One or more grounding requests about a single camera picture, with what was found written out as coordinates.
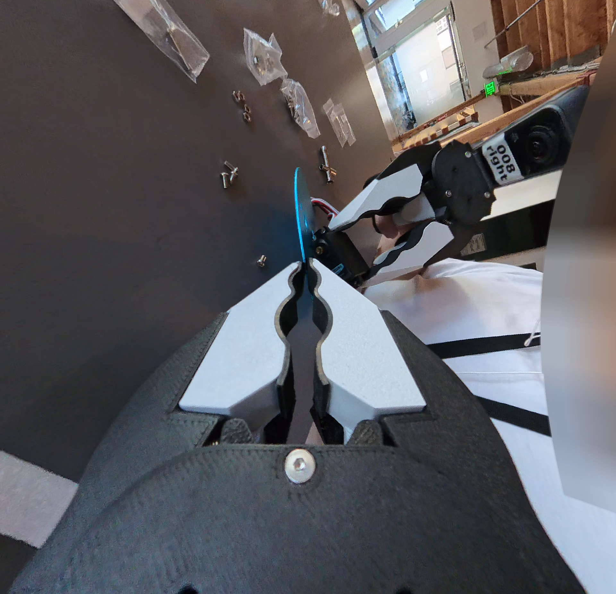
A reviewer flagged flat clear bag white label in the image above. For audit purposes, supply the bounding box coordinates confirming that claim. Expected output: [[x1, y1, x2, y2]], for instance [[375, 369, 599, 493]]
[[93, 0, 211, 83]]

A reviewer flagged black lanyard strap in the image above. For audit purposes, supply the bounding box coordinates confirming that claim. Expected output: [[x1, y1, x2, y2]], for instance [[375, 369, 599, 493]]
[[426, 333, 552, 437]]

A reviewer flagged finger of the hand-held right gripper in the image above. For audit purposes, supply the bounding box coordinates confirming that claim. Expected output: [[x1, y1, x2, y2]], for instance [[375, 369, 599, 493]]
[[372, 221, 457, 275], [329, 163, 438, 234]]

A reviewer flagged glass door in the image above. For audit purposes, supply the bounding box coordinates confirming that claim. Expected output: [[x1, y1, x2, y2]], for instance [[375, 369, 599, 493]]
[[363, 2, 475, 140]]

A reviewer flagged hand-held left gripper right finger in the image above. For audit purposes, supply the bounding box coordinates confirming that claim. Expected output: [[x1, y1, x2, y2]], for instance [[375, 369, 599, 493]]
[[307, 259, 427, 429]]

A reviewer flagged clear bag of screws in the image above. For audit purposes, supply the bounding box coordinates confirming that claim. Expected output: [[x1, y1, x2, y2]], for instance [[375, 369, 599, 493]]
[[280, 78, 321, 139]]

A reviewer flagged dark grey desk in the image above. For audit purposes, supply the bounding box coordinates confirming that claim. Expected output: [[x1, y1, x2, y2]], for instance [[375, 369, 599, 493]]
[[0, 0, 393, 580]]

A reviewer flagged black servo motor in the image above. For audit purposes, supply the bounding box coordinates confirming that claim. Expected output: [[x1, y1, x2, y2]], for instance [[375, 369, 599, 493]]
[[312, 226, 373, 287]]

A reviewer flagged person's right hand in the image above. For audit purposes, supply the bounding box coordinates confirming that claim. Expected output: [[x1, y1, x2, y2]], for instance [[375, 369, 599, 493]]
[[377, 213, 411, 251]]

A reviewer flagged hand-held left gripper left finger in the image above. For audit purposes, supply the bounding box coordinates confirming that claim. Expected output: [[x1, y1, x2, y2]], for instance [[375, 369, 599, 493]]
[[178, 261, 304, 432]]

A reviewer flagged thin black ceiling rod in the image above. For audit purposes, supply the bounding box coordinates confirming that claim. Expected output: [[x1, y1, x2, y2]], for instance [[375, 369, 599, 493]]
[[483, 0, 571, 48]]

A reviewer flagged silver cross wrench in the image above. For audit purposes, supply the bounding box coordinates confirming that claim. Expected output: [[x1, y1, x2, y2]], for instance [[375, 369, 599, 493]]
[[318, 145, 338, 185]]

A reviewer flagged clear ceiling lamp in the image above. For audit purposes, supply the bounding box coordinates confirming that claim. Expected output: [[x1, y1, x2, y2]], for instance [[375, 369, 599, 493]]
[[483, 47, 535, 78]]

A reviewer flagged clear bag of nuts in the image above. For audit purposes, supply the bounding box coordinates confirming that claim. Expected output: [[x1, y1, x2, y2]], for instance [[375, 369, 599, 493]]
[[243, 28, 288, 87]]

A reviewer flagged blue round metal plate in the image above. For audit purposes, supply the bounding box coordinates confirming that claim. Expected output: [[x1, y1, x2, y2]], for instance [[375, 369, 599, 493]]
[[293, 167, 319, 316]]

